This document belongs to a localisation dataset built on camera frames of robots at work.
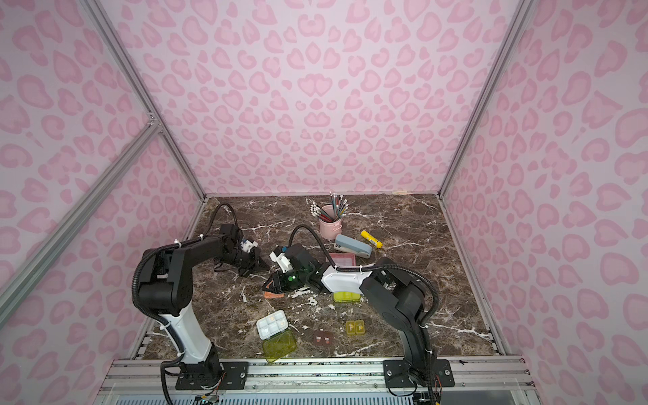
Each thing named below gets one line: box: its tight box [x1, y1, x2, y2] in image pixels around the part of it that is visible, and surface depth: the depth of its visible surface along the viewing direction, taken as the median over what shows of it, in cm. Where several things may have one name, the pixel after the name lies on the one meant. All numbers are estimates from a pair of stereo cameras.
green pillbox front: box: [255, 308, 297, 363], surface depth 82 cm
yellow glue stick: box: [360, 230, 384, 249], surface depth 104 cm
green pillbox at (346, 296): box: [332, 291, 362, 303], surface depth 90 cm
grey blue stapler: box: [334, 233, 373, 260], surface depth 100 cm
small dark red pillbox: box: [313, 330, 334, 347], surface depth 80 cm
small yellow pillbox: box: [345, 319, 366, 335], surface depth 82 cm
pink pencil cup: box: [318, 204, 343, 241], surface depth 100 cm
